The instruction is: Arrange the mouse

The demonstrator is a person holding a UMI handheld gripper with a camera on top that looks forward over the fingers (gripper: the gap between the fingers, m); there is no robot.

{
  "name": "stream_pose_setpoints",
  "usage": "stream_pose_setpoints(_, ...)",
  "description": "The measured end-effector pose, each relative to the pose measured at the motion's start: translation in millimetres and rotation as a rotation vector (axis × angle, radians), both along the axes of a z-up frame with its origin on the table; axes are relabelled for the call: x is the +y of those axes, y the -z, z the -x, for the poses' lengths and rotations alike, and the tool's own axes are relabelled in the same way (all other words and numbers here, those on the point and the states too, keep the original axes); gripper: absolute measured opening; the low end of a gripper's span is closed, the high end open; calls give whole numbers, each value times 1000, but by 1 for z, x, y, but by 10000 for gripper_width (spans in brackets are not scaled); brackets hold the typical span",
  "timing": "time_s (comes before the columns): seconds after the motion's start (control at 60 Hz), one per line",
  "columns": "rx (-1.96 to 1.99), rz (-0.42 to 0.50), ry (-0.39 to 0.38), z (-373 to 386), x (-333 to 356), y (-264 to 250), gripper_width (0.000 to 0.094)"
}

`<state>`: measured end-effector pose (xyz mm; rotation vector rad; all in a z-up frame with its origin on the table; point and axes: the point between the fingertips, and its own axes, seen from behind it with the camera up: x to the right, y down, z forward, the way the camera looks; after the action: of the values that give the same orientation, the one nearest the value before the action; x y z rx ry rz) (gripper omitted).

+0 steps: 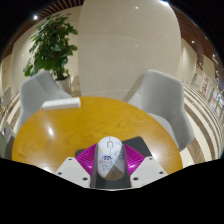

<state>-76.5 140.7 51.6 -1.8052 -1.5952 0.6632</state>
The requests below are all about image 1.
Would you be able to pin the light grey shell chair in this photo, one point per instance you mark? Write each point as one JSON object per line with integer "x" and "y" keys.
{"x": 166, "y": 100}
{"x": 35, "y": 93}

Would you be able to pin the white power strip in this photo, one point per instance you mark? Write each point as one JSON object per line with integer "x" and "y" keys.
{"x": 61, "y": 104}

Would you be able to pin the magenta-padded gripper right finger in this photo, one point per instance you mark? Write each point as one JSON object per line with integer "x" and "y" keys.
{"x": 146, "y": 170}

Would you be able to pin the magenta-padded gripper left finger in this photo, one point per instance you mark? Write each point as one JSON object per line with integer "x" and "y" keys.
{"x": 73, "y": 170}

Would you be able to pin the black mouse pad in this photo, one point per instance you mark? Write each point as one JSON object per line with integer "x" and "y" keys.
{"x": 138, "y": 143}

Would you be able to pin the grey-green armchair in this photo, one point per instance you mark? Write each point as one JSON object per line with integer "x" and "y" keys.
{"x": 5, "y": 143}

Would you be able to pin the green leafy potted plant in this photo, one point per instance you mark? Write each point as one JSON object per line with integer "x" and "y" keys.
{"x": 51, "y": 46}

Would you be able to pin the white printed computer mouse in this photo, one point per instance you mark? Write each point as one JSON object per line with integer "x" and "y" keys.
{"x": 111, "y": 156}

